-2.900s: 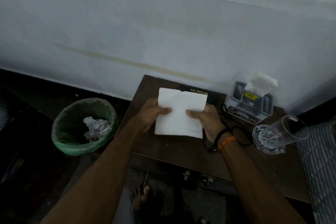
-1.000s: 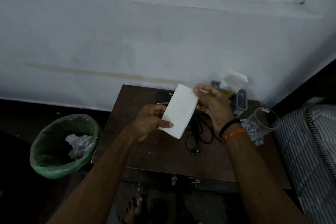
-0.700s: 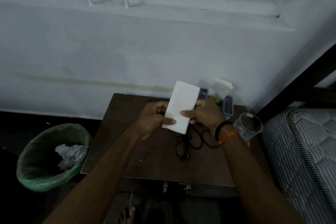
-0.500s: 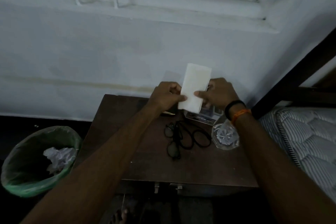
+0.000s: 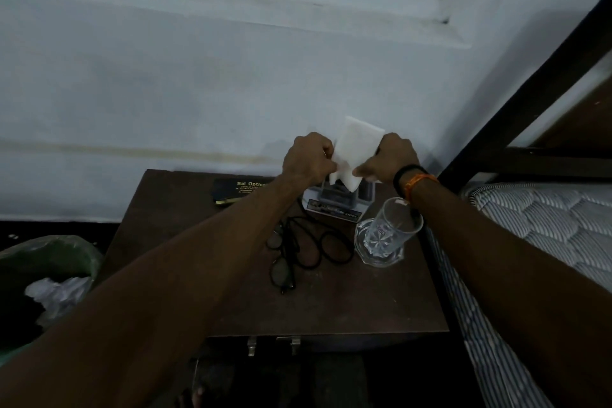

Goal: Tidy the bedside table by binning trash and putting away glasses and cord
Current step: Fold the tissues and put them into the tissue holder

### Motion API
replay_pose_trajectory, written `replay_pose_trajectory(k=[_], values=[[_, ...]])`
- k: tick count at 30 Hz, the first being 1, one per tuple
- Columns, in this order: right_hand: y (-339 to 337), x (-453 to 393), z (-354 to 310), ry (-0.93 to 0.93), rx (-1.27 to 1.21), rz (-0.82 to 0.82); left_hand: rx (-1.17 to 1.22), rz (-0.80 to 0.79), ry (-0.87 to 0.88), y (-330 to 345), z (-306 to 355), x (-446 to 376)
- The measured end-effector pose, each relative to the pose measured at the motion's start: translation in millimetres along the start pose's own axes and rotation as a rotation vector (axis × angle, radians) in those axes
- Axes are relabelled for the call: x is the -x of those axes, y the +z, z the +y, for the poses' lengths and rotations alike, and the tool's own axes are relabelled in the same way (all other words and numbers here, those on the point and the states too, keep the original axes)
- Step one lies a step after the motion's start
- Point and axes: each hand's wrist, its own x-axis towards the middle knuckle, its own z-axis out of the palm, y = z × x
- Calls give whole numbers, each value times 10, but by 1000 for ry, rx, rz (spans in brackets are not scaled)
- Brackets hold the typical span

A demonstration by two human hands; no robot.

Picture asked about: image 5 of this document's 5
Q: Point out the person's left hand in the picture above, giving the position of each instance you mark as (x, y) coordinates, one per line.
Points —
(306, 161)

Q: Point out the person's right hand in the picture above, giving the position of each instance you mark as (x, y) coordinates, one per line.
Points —
(389, 156)

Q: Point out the white paper sheet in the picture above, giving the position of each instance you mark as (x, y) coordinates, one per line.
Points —
(358, 144)

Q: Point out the grey plastic organizer box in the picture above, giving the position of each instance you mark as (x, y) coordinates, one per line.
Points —
(330, 207)

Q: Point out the clear drinking glass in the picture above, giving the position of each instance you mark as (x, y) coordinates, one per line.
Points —
(397, 221)

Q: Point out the black eyeglasses case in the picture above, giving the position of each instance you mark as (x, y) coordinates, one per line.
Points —
(239, 190)

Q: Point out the clear glass ashtray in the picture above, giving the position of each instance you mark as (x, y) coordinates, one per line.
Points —
(365, 257)

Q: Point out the black eyeglasses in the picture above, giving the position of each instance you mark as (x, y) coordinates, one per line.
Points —
(282, 274)

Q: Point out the large white paper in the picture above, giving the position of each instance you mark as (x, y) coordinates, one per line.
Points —
(57, 295)

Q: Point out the person's right forearm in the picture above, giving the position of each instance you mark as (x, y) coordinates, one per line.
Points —
(526, 278)

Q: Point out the person's left forearm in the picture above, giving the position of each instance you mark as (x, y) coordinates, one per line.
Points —
(143, 293)

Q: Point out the brown bedside table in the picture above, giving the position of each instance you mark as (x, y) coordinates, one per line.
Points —
(344, 297)

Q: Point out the black wristband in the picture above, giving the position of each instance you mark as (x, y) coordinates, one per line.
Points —
(406, 171)

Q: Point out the striped mattress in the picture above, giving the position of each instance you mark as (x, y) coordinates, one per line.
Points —
(550, 226)

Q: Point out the trash bin with green liner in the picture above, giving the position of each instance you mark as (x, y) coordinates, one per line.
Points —
(38, 259)

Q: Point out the dark wooden bed frame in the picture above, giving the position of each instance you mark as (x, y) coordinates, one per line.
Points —
(516, 125)

